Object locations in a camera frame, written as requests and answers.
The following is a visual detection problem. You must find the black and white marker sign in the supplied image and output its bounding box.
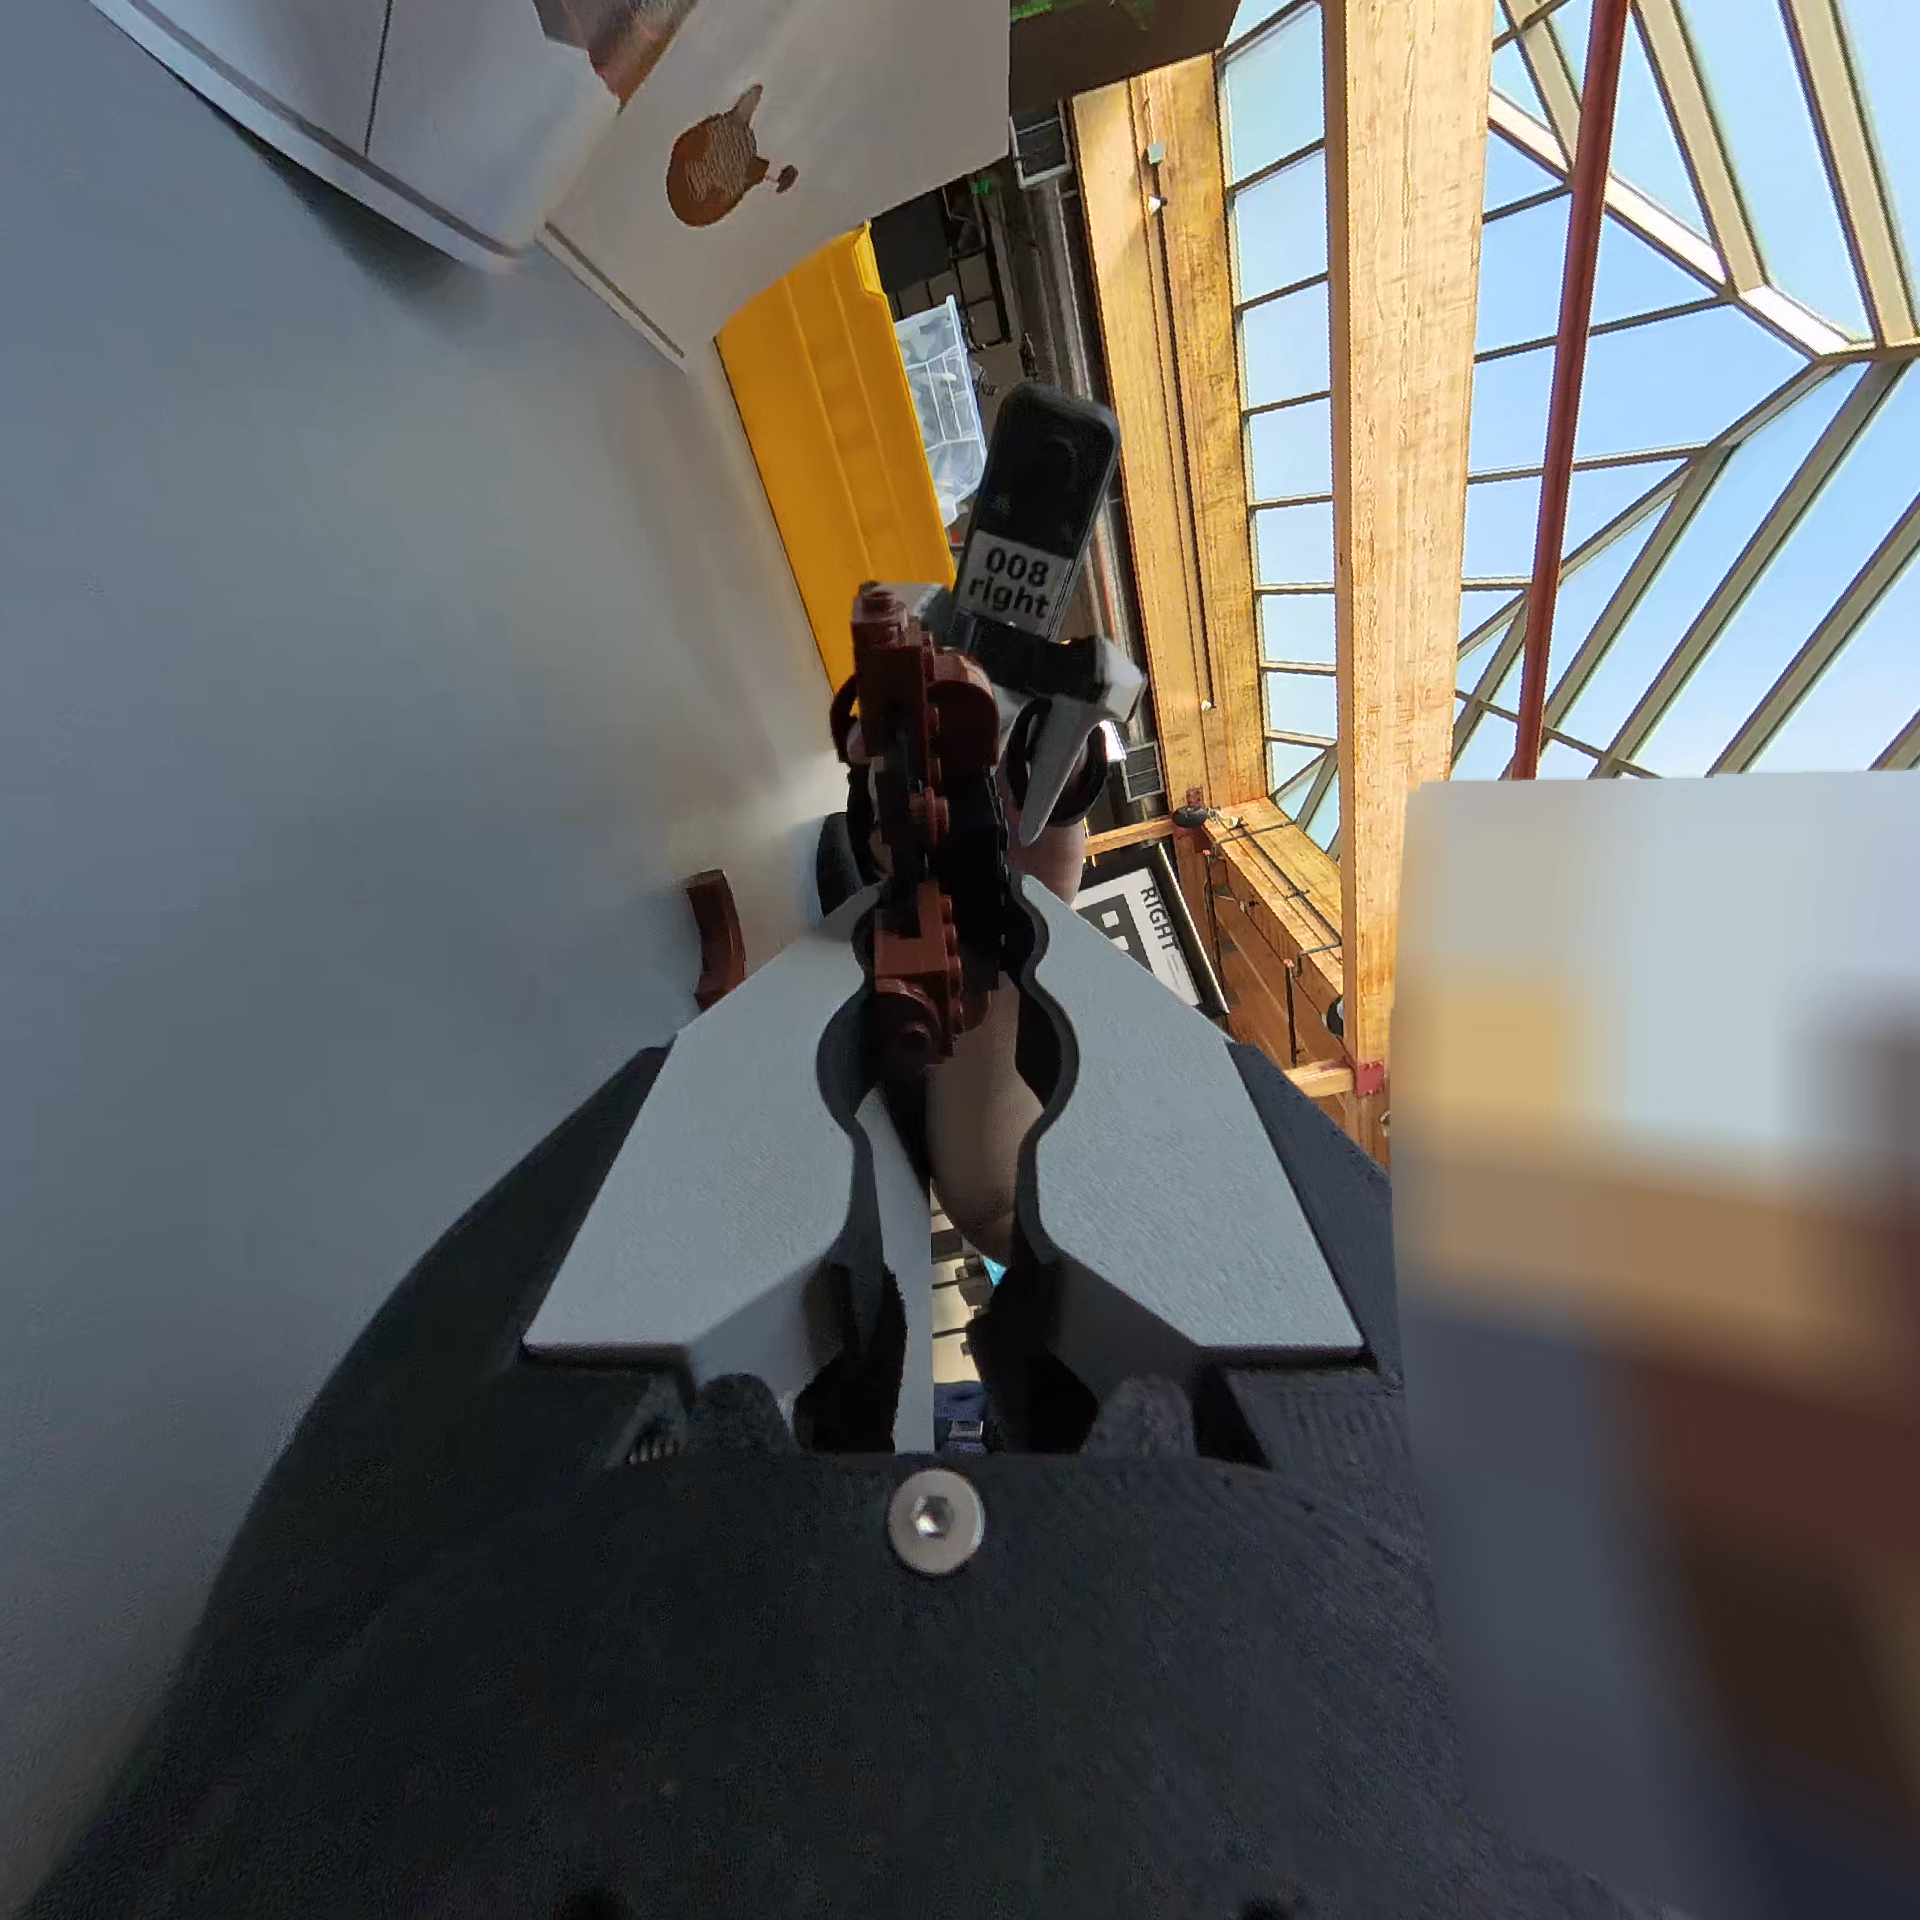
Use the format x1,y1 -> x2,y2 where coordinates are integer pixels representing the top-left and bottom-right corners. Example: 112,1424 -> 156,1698
1082,847 -> 1231,1010

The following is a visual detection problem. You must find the yellow plastic bin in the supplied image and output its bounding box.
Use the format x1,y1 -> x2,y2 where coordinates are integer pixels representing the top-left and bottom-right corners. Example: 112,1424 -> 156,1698
715,225 -> 964,694

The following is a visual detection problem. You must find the wooden wall frame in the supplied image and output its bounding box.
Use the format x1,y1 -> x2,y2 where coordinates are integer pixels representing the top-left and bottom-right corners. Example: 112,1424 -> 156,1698
1074,56 -> 1282,815

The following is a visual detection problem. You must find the small brown curved brick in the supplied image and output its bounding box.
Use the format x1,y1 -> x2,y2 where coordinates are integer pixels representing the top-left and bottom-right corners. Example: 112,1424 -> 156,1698
687,868 -> 749,1010

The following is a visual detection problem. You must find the clear plastic storage box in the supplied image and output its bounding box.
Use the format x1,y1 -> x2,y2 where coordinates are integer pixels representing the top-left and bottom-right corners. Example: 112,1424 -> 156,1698
897,293 -> 1003,530

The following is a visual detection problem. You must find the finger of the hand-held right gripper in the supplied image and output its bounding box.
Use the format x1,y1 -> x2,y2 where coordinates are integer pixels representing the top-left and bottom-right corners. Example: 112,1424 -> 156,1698
1017,694 -> 1107,845
829,577 -> 965,819

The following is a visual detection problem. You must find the glass skylight window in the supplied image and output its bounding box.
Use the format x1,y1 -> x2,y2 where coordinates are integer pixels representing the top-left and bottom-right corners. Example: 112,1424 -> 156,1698
1213,0 -> 1920,845

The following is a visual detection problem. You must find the grey desk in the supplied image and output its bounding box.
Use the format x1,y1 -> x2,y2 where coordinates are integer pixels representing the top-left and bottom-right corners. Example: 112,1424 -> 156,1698
0,0 -> 943,1920

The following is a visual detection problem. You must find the large wooden roof beam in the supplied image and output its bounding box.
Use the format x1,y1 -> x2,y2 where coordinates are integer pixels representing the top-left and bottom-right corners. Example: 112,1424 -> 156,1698
1322,0 -> 1496,1160

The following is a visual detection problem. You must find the person's right hand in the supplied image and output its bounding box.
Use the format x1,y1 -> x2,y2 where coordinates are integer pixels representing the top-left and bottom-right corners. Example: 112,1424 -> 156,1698
924,820 -> 1086,1264

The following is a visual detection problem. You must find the brown and black brick model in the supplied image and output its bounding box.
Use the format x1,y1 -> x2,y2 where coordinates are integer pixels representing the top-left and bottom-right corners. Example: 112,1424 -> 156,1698
832,583 -> 1012,1086

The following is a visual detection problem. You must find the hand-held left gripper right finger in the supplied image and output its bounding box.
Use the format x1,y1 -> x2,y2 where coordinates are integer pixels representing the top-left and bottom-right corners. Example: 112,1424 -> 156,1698
983,873 -> 1369,1404

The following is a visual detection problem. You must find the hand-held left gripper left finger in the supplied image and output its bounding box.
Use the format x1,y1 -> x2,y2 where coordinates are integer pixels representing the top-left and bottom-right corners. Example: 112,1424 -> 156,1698
523,877 -> 905,1430

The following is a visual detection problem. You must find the red metal pipe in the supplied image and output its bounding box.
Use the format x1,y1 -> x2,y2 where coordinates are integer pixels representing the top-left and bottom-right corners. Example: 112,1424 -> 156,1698
1505,0 -> 1631,781

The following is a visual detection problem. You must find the white building instruction booklet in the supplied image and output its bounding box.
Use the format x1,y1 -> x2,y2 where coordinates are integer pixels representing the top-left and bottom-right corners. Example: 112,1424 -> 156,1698
92,0 -> 1017,373

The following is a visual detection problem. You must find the wooden railing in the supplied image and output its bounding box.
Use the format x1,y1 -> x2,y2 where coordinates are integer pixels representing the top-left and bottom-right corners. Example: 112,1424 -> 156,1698
1175,792 -> 1401,1169

